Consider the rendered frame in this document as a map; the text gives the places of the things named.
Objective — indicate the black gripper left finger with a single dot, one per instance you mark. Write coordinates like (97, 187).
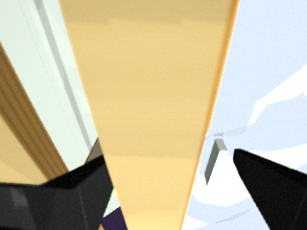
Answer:
(76, 200)

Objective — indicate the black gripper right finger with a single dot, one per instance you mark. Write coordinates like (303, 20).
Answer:
(278, 191)

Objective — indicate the small tan block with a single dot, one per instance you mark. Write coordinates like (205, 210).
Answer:
(96, 152)

